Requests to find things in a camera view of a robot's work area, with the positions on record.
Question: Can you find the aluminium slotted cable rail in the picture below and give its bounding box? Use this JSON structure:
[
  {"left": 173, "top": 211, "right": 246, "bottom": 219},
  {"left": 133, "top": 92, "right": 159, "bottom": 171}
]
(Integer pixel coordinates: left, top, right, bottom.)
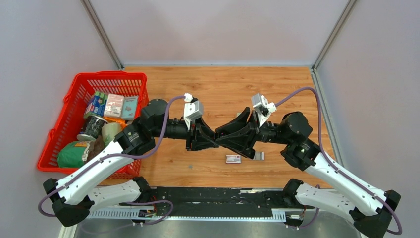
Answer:
[{"left": 88, "top": 207, "right": 286, "bottom": 222}]

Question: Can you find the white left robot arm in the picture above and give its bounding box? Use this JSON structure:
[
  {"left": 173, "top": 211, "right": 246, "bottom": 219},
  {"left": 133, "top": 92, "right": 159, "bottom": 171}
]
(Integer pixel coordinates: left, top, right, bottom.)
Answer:
[{"left": 38, "top": 94, "right": 217, "bottom": 227}]

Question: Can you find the dark glass jar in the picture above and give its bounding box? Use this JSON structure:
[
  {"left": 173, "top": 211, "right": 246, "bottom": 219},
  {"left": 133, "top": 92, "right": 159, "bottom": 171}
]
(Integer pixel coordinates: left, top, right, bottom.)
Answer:
[{"left": 76, "top": 116, "right": 108, "bottom": 141}]

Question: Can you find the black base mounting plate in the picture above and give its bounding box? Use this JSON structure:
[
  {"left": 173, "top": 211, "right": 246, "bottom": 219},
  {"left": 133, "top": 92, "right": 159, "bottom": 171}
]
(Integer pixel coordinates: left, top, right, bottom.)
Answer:
[{"left": 141, "top": 187, "right": 312, "bottom": 218}]

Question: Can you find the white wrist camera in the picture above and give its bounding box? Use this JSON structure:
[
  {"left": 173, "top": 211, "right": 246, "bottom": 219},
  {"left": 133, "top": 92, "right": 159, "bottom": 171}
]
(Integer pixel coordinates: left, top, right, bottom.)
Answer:
[
  {"left": 183, "top": 93, "right": 204, "bottom": 130},
  {"left": 251, "top": 93, "right": 277, "bottom": 127}
]

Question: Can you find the red white staple box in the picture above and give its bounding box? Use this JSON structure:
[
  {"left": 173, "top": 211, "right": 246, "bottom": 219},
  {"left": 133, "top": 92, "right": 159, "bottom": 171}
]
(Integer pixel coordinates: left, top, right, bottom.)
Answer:
[{"left": 225, "top": 155, "right": 241, "bottom": 164}]

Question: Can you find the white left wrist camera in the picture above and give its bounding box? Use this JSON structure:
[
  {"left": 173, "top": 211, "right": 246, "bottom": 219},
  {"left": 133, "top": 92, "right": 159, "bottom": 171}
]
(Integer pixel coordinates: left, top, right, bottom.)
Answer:
[{"left": 183, "top": 93, "right": 204, "bottom": 130}]

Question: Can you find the green snack bag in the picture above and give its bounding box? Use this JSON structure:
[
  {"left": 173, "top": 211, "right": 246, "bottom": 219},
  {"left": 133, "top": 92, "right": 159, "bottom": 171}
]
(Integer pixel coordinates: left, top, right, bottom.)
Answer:
[{"left": 57, "top": 141, "right": 94, "bottom": 168}]

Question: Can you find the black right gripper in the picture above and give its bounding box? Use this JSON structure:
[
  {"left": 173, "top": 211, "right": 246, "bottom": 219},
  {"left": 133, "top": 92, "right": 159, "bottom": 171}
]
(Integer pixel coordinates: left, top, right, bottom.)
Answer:
[{"left": 214, "top": 107, "right": 289, "bottom": 151}]

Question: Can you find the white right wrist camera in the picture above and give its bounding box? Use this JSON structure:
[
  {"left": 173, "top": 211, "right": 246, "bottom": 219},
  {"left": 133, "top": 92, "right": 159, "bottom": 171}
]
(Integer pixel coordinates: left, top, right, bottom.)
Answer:
[{"left": 251, "top": 93, "right": 277, "bottom": 127}]

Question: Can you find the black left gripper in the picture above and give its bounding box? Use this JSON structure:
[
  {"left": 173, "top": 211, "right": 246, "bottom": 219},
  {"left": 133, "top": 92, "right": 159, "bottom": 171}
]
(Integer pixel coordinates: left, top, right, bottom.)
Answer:
[{"left": 152, "top": 117, "right": 220, "bottom": 152}]

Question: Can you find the teal sponge pack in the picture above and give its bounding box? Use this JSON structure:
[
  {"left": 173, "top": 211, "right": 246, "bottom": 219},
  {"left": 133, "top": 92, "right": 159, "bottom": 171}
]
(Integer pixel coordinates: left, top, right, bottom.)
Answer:
[{"left": 120, "top": 96, "right": 138, "bottom": 120}]

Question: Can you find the blue green scrubber pack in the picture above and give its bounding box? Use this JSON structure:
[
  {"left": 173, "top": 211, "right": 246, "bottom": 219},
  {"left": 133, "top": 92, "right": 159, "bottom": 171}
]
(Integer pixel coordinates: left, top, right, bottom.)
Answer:
[{"left": 83, "top": 91, "right": 108, "bottom": 119}]

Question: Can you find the pink sponge pack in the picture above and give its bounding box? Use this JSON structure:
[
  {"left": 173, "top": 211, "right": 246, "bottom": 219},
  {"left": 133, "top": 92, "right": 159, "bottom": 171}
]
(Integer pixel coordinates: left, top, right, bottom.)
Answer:
[{"left": 104, "top": 93, "right": 124, "bottom": 118}]

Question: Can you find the red plastic shopping basket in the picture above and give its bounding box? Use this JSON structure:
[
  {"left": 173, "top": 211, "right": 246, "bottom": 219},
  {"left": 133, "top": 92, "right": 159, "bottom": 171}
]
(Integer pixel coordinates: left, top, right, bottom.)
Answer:
[{"left": 37, "top": 71, "right": 149, "bottom": 174}]

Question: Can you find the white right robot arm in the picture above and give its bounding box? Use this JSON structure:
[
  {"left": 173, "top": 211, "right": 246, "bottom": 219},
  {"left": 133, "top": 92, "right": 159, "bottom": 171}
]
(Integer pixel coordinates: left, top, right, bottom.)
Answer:
[{"left": 214, "top": 108, "right": 401, "bottom": 238}]

